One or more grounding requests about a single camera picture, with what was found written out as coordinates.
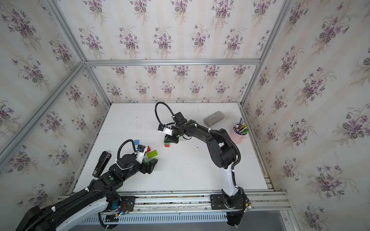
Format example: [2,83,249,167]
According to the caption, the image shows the lime long lego brick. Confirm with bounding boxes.
[146,150,158,159]

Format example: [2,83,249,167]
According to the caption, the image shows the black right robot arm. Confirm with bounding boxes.
[158,120,249,209]

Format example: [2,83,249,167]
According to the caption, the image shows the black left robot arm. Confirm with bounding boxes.
[16,154,158,231]

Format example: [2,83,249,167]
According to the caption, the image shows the grey eraser block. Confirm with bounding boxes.
[204,111,225,127]

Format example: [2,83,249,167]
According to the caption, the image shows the pink pen cup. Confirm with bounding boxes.
[230,129,248,145]

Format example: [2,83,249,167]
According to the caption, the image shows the colourful pens bundle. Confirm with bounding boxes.
[233,118,249,135]

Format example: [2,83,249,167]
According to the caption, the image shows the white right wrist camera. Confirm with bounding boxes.
[158,124,172,136]

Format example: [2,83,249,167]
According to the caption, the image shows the black left camera cable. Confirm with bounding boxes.
[117,139,136,161]

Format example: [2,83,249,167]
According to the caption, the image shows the black camera cable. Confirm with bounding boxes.
[117,139,136,161]
[154,101,176,128]

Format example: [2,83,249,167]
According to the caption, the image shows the black right camera cable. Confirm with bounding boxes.
[154,101,176,128]

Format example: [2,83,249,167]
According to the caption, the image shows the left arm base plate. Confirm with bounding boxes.
[106,196,136,213]

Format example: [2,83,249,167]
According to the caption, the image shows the white slotted cable duct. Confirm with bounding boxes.
[80,212,227,225]

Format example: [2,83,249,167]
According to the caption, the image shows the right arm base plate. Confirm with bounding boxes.
[210,192,250,210]

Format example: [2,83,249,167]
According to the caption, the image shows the aluminium mounting rail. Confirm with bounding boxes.
[50,189,292,216]

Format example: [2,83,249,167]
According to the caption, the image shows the aluminium frame profiles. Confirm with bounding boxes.
[1,1,294,167]

